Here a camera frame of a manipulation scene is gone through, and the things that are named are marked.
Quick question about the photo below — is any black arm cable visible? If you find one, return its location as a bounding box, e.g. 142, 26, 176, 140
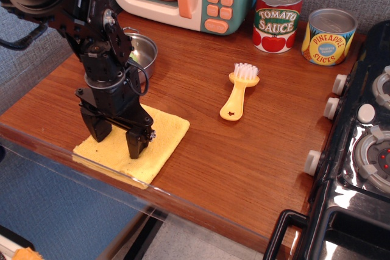
0, 22, 49, 51

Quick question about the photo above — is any orange object bottom left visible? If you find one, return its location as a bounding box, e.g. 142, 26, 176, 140
12, 247, 43, 260

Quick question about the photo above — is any lower white stove knob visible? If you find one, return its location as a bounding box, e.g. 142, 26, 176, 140
303, 150, 322, 176

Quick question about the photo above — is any tomato sauce toy can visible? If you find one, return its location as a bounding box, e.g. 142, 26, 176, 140
252, 0, 303, 54

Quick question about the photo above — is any green toy vegetable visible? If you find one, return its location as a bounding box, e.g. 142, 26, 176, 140
129, 52, 138, 62

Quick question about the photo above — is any pineapple slices toy can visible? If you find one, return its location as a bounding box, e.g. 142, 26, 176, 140
301, 8, 358, 66

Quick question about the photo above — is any yellow toy dish brush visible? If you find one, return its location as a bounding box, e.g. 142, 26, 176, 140
219, 63, 260, 121

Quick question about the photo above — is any grey rear stove burner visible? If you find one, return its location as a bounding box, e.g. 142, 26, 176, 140
372, 66, 390, 110

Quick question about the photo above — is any round white stove button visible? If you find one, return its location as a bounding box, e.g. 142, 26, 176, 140
357, 104, 375, 124

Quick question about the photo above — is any upper white stove knob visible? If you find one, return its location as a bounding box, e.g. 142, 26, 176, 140
332, 74, 348, 96

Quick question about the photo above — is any white stove knob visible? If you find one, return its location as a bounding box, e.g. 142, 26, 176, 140
303, 150, 322, 176
323, 97, 339, 120
332, 74, 348, 96

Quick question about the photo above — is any black oven door handle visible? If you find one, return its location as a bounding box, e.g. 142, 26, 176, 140
263, 209, 309, 259

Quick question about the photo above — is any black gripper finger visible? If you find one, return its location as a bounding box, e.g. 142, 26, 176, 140
126, 129, 150, 159
80, 107, 112, 142

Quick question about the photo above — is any clear acrylic table guard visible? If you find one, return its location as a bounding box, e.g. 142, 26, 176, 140
0, 122, 301, 260

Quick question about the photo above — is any grey front stove burner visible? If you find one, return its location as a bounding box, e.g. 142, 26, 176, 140
353, 125, 389, 193

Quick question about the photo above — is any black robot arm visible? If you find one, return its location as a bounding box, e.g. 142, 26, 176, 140
1, 0, 155, 159

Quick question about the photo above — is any black toy stove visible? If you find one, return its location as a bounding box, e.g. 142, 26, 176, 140
263, 19, 390, 260

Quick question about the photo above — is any yellow towel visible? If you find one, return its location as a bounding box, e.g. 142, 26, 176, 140
72, 105, 190, 189

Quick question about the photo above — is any middle white stove knob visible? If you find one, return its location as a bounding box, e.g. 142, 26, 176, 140
323, 97, 339, 120

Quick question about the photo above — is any small steel pot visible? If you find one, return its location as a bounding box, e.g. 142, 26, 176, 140
122, 27, 158, 83

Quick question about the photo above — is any grey stove burner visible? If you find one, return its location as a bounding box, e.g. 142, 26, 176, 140
353, 125, 389, 193
372, 66, 390, 110

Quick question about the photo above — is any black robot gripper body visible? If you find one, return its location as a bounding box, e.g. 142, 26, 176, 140
76, 74, 156, 142

